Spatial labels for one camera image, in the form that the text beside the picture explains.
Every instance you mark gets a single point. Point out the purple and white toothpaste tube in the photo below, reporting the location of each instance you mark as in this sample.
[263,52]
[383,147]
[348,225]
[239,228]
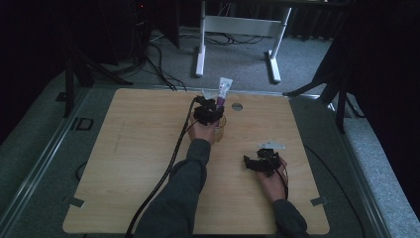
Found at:
[224,89]

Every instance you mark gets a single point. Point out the grey tape strip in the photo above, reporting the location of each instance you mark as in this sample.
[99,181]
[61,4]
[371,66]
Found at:
[319,201]
[74,202]

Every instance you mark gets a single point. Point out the grey round grommet cap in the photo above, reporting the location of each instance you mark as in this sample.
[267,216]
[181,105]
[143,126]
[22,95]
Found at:
[237,106]

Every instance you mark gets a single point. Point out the black computer tower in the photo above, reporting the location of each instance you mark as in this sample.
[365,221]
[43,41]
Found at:
[140,29]

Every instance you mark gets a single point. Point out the person's right hand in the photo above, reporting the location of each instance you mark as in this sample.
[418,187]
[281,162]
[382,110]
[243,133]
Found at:
[274,188]

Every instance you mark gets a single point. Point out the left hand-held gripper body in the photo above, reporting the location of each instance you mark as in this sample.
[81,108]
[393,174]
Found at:
[204,112]

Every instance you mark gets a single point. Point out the amber glass cup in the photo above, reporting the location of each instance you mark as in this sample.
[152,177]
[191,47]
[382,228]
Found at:
[220,132]

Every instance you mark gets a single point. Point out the white desk frame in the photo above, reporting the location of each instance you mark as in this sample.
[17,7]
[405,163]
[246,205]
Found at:
[242,25]

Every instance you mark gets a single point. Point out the person's left hand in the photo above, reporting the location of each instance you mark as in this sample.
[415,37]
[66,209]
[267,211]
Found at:
[203,132]

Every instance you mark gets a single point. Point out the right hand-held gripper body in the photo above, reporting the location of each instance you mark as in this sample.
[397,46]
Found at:
[269,162]

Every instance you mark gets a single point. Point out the black metal stand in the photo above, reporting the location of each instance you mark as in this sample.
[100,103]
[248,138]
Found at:
[340,99]
[70,82]

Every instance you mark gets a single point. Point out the black rectangular floor bracket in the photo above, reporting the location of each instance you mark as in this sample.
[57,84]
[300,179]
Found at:
[82,124]

